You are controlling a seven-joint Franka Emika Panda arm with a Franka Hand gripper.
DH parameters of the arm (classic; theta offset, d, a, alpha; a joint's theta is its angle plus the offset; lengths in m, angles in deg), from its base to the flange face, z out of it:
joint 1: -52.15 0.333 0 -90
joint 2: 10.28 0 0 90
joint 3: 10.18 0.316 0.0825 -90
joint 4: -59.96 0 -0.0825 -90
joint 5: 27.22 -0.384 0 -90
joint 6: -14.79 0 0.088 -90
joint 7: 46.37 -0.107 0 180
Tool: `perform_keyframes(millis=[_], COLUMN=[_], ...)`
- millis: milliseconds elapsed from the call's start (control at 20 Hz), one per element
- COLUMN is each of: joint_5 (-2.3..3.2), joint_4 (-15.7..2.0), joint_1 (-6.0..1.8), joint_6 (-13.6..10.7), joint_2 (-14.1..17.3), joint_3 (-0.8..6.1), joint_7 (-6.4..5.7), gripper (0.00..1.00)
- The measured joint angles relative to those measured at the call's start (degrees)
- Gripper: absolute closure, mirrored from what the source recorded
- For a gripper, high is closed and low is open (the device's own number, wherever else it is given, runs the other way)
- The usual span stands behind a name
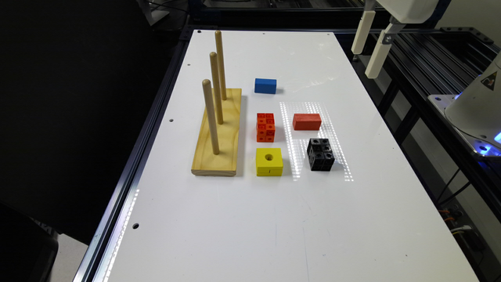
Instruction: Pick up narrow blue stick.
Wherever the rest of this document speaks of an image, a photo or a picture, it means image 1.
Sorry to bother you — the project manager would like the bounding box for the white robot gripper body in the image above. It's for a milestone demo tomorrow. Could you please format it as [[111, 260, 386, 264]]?
[[377, 0, 438, 24]]

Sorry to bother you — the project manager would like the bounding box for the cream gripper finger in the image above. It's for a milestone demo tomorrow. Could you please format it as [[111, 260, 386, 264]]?
[[351, 10, 376, 55], [365, 23, 405, 79]]

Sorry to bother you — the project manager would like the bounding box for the blue rectangular block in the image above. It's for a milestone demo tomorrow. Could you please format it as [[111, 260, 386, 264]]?
[[254, 78, 277, 94]]

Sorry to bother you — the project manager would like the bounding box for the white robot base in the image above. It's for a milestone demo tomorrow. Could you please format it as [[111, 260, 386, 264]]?
[[428, 56, 500, 161]]

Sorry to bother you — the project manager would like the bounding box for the red rectangular block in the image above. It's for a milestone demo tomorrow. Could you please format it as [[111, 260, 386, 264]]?
[[293, 114, 322, 131]]

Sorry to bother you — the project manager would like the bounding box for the black interlocking cube block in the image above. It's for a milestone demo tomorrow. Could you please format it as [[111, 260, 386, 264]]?
[[307, 139, 335, 172]]

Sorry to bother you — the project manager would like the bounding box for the orange interlocking cube block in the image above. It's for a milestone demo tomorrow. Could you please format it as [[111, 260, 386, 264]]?
[[256, 113, 276, 143]]

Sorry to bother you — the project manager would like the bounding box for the yellow block with hole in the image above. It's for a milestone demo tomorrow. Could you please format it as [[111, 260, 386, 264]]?
[[256, 148, 283, 176]]

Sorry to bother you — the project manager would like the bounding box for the back wooden peg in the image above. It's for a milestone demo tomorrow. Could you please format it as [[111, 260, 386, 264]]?
[[214, 30, 227, 100]]

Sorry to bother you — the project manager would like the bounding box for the wooden peg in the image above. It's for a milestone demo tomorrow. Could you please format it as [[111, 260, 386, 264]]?
[[210, 52, 224, 125], [214, 30, 227, 100], [202, 79, 220, 155]]

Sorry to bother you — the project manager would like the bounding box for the middle wooden peg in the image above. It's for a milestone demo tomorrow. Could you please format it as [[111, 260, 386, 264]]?
[[210, 52, 224, 125]]

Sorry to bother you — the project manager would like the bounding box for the front wooden peg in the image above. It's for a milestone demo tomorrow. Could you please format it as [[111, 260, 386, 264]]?
[[202, 79, 220, 155]]

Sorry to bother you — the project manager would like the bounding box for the wooden peg base board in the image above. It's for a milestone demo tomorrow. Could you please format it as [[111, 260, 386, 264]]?
[[191, 89, 242, 176]]

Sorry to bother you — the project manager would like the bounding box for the black aluminium frame rack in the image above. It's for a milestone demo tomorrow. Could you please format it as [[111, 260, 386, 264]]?
[[336, 27, 500, 217]]

